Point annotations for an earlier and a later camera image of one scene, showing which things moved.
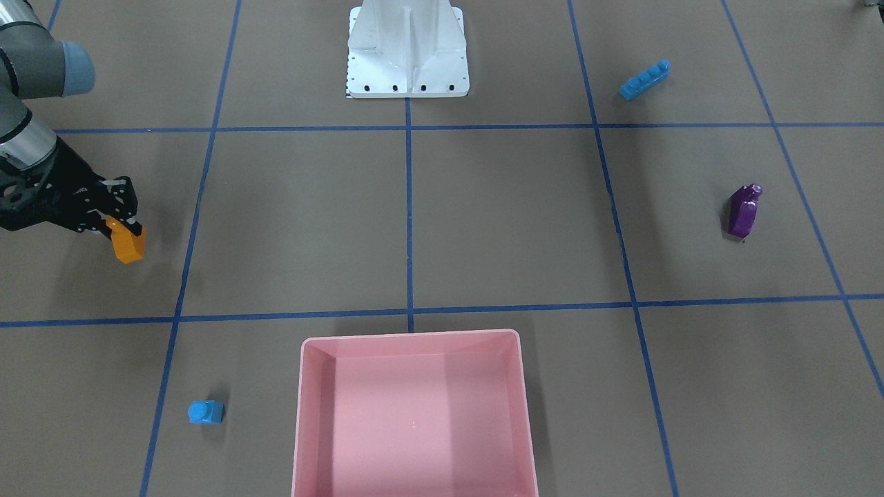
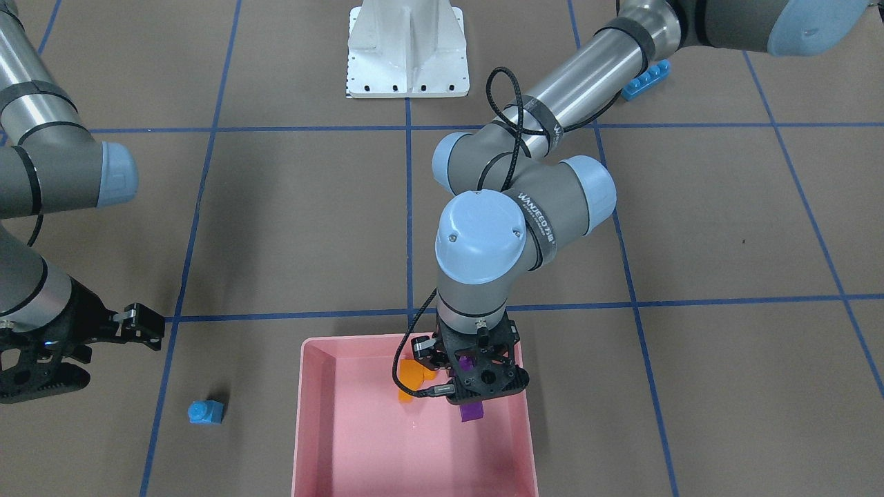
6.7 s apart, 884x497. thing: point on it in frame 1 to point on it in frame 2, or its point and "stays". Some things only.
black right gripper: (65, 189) to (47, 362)
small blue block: (209, 411) stays
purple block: (742, 209) to (470, 411)
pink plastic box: (427, 414) stays
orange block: (128, 246) to (413, 374)
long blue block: (644, 79) stays
